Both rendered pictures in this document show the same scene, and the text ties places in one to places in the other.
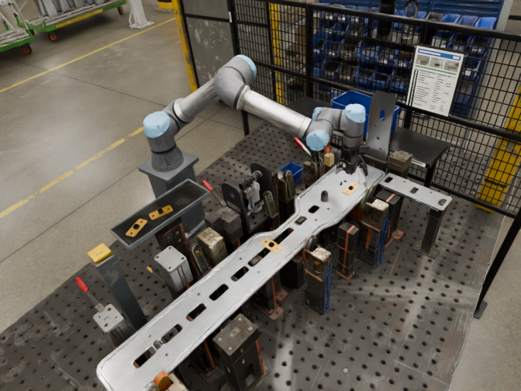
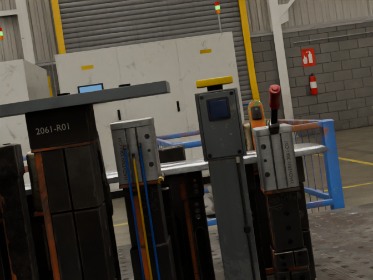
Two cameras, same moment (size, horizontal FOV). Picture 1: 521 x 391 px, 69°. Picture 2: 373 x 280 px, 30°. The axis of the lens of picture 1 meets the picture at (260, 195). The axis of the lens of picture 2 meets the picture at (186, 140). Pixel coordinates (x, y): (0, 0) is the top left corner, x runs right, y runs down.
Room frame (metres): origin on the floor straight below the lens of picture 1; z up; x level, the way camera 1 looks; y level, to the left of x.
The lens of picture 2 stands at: (1.76, 1.32, 1.13)
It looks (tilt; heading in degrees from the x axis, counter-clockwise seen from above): 3 degrees down; 224
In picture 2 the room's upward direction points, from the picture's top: 8 degrees counter-clockwise
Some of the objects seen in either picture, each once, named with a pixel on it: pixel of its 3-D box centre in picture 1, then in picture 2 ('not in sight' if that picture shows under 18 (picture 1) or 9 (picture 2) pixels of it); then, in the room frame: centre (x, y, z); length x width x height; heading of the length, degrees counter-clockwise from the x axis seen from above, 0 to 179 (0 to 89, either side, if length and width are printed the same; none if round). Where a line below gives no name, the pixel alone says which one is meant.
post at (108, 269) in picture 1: (122, 292); (233, 221); (0.89, 0.57, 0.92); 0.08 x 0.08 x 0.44; 42
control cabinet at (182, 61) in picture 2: not in sight; (151, 100); (-4.91, -5.57, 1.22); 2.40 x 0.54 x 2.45; 141
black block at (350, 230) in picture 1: (346, 251); not in sight; (1.02, -0.34, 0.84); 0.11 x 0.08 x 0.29; 42
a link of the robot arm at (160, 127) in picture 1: (160, 130); not in sight; (1.47, 0.41, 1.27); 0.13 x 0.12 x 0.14; 154
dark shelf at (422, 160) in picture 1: (357, 126); not in sight; (1.72, -0.55, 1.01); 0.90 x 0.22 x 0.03; 42
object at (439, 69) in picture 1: (433, 81); not in sight; (1.58, -0.84, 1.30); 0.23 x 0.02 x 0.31; 42
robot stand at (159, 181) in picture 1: (177, 194); not in sight; (1.47, 0.41, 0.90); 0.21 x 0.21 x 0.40; 51
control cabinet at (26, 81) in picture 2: not in sight; (25, 119); (-4.09, -7.43, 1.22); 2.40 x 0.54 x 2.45; 47
